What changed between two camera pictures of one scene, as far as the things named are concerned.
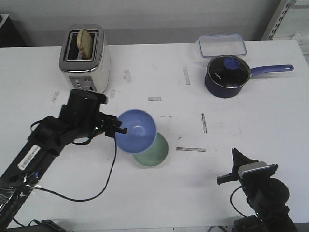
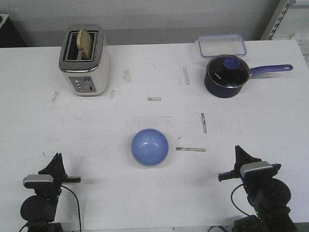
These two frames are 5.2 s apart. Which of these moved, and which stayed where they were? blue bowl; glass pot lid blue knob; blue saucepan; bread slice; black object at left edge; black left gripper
Moved: black left gripper; blue bowl
Stayed: glass pot lid blue knob; bread slice; black object at left edge; blue saucepan
